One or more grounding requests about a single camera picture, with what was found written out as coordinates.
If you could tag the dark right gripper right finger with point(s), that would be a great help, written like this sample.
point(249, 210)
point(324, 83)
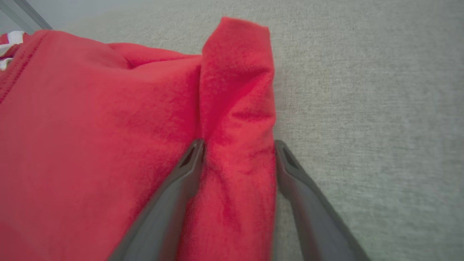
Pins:
point(315, 217)

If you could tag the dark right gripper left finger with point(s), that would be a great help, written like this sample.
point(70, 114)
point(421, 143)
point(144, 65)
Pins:
point(163, 217)

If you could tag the red basketball jersey white trim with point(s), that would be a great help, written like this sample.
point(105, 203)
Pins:
point(90, 127)

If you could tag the grey fabric sofa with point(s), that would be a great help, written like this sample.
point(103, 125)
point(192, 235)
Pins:
point(362, 108)

